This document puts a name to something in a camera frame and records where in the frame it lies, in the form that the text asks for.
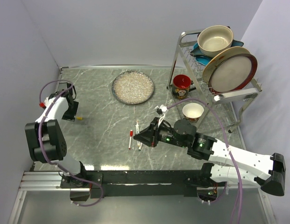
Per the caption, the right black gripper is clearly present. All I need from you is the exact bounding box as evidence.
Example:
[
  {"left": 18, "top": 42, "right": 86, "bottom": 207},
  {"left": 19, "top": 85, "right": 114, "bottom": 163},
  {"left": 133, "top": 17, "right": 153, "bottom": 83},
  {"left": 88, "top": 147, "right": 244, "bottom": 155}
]
[{"left": 134, "top": 117, "right": 188, "bottom": 148}]

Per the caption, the large beige bowl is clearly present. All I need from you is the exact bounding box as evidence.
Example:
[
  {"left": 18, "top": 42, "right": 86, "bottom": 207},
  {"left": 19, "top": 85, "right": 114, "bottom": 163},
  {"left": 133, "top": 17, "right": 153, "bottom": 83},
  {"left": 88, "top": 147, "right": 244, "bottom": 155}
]
[{"left": 197, "top": 25, "right": 234, "bottom": 58}]

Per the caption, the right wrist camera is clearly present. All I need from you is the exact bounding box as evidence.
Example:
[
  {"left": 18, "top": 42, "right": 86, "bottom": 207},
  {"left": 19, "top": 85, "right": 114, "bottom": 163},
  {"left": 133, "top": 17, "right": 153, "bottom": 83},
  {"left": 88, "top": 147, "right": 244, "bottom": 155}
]
[{"left": 155, "top": 105, "right": 168, "bottom": 127}]

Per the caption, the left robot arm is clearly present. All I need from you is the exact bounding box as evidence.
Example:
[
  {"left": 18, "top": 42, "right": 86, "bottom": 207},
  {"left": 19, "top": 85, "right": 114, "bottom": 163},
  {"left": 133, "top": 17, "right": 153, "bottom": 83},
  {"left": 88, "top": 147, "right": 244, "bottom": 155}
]
[{"left": 25, "top": 79, "right": 88, "bottom": 188}]

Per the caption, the black base beam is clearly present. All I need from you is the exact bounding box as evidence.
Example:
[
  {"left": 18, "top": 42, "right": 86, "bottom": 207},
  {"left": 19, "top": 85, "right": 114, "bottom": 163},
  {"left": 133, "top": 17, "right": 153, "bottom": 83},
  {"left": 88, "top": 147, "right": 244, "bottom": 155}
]
[{"left": 60, "top": 169, "right": 226, "bottom": 198}]

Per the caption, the white pen yellow tip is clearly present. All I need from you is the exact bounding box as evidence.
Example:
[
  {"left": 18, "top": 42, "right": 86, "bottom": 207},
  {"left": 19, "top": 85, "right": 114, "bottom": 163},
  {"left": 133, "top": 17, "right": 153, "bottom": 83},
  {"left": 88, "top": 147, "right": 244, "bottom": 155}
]
[{"left": 135, "top": 121, "right": 141, "bottom": 147}]

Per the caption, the metal dish rack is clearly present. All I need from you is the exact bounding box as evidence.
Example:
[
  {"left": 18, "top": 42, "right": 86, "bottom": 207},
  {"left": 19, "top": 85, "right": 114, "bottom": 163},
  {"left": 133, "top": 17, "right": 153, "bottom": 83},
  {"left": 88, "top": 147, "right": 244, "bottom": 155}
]
[{"left": 167, "top": 29, "right": 262, "bottom": 133}]

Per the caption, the beige dinner plate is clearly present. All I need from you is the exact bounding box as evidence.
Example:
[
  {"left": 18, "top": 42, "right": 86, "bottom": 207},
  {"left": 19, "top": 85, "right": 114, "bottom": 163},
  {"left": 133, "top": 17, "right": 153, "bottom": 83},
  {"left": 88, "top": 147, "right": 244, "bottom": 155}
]
[{"left": 202, "top": 46, "right": 250, "bottom": 83}]

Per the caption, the blue dish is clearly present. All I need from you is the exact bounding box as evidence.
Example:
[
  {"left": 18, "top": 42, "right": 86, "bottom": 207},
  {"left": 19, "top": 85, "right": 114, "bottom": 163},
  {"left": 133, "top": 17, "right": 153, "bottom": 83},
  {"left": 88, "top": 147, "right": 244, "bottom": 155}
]
[{"left": 190, "top": 40, "right": 244, "bottom": 66}]

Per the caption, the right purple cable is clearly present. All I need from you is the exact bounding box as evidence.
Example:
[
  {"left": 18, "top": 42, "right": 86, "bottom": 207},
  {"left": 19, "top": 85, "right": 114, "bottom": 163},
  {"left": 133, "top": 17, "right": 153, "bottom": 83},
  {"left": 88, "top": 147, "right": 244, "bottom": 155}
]
[{"left": 167, "top": 97, "right": 243, "bottom": 224}]

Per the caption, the red skull mug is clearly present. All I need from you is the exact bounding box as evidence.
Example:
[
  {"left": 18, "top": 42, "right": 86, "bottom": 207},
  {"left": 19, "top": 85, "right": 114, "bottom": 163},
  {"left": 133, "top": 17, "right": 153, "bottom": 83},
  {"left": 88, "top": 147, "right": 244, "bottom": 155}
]
[{"left": 172, "top": 74, "right": 196, "bottom": 99}]

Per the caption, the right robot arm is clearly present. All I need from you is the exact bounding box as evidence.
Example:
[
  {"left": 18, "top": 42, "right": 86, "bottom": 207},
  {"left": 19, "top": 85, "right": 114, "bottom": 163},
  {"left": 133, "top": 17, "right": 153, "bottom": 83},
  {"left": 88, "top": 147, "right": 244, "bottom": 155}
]
[{"left": 134, "top": 117, "right": 286, "bottom": 196}]

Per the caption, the red rimmed plate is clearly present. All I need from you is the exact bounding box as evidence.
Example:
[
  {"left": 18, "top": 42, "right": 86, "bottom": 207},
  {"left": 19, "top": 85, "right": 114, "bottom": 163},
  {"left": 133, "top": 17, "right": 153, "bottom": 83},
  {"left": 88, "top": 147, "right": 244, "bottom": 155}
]
[{"left": 208, "top": 54, "right": 258, "bottom": 94}]

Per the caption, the white pen red tip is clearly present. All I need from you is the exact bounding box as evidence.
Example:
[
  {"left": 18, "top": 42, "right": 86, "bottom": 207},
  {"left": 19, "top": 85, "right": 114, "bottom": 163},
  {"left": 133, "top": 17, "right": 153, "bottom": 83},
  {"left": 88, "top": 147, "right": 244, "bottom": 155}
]
[{"left": 128, "top": 136, "right": 133, "bottom": 150}]

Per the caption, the speckled round plate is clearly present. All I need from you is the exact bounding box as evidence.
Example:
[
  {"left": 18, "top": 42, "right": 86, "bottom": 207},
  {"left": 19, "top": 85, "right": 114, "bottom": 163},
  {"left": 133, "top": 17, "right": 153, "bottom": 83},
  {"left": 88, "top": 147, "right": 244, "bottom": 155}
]
[{"left": 112, "top": 70, "right": 155, "bottom": 105}]

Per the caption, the small white cup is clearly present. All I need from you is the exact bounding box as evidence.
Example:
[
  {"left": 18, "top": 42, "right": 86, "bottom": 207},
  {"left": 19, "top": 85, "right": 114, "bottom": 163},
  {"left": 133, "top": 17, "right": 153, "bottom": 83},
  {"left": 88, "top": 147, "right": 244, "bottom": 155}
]
[{"left": 182, "top": 103, "right": 204, "bottom": 122}]

